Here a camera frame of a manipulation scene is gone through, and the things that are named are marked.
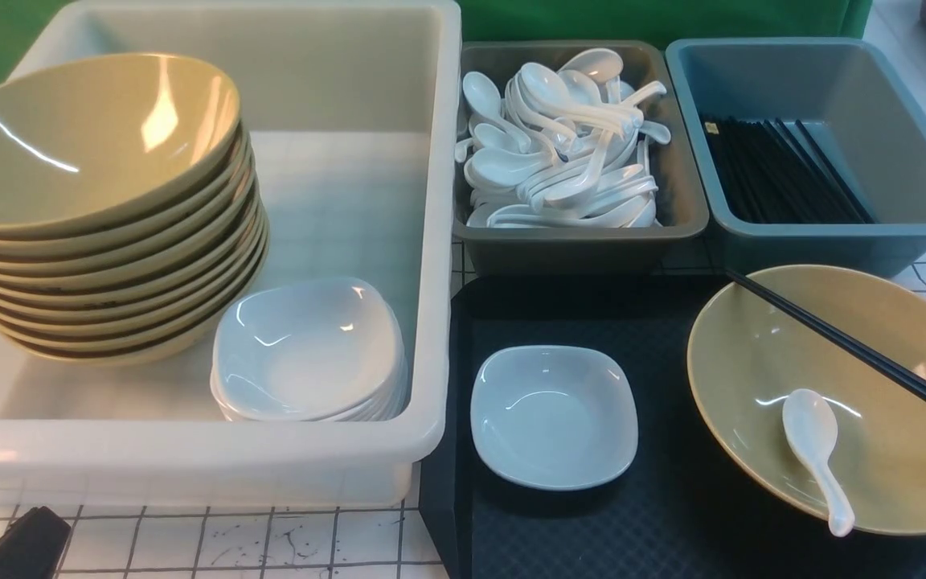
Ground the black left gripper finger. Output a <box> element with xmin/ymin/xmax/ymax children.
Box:
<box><xmin>0</xmin><ymin>507</ymin><xmax>72</xmax><ymax>578</ymax></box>

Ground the bundle of black chopsticks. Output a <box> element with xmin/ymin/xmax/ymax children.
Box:
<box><xmin>699</xmin><ymin>115</ymin><xmax>877</xmax><ymax>224</ymax></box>

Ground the pile of white soup spoons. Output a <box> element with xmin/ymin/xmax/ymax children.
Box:
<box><xmin>453</xmin><ymin>47</ymin><xmax>672</xmax><ymax>230</ymax></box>

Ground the white square sauce dish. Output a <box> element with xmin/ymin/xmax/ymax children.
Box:
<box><xmin>469</xmin><ymin>345</ymin><xmax>639</xmax><ymax>492</ymax></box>

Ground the large white plastic bin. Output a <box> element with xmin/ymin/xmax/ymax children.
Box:
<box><xmin>0</xmin><ymin>1</ymin><xmax>461</xmax><ymax>512</ymax></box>

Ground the stack of white square dishes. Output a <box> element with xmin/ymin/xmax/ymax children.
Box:
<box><xmin>210</xmin><ymin>277</ymin><xmax>409</xmax><ymax>422</ymax></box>

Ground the white ceramic soup spoon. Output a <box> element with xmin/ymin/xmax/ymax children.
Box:
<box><xmin>781</xmin><ymin>388</ymin><xmax>855</xmax><ymax>536</ymax></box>

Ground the yellow noodle bowl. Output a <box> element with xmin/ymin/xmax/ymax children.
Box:
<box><xmin>686</xmin><ymin>264</ymin><xmax>926</xmax><ymax>536</ymax></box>

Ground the black textured serving tray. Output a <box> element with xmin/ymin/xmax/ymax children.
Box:
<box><xmin>419</xmin><ymin>275</ymin><xmax>926</xmax><ymax>578</ymax></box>

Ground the black chopstick pair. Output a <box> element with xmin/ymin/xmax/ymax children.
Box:
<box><xmin>724</xmin><ymin>269</ymin><xmax>926</xmax><ymax>403</ymax></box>

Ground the green backdrop screen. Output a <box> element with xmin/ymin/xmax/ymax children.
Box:
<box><xmin>0</xmin><ymin>1</ymin><xmax>871</xmax><ymax>81</ymax></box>

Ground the stack of yellow noodle bowls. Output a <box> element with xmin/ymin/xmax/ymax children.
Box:
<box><xmin>0</xmin><ymin>52</ymin><xmax>269</xmax><ymax>366</ymax></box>

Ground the blue-grey chopstick tray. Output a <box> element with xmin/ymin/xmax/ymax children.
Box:
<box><xmin>665</xmin><ymin>37</ymin><xmax>926</xmax><ymax>277</ymax></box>

